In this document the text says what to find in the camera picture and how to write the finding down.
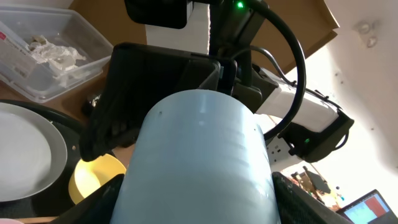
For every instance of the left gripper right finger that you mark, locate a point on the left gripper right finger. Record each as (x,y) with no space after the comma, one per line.
(296,206)

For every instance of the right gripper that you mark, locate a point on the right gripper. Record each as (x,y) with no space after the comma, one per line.
(252,95)

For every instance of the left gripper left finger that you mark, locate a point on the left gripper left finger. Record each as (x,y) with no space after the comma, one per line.
(97,208)

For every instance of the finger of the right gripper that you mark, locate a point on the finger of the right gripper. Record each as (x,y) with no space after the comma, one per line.
(140,76)

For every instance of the yellow bowl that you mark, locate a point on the yellow bowl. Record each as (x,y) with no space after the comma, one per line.
(88,177)

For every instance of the white napkin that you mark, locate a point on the white napkin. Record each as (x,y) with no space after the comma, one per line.
(60,58)

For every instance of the blue cup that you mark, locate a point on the blue cup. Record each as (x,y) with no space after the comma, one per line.
(200,158)

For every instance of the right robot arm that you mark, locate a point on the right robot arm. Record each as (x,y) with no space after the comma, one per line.
(311,126)

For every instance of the round black tray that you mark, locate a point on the round black tray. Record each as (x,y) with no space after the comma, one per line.
(54,200)

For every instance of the laptop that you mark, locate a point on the laptop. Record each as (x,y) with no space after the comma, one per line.
(369,209)

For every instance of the grey round plate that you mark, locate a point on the grey round plate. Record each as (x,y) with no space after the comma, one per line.
(33,153)

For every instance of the clear plastic bin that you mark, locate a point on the clear plastic bin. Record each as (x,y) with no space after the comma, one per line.
(63,27)

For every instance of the pink cup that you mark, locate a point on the pink cup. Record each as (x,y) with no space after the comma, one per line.
(9,221)

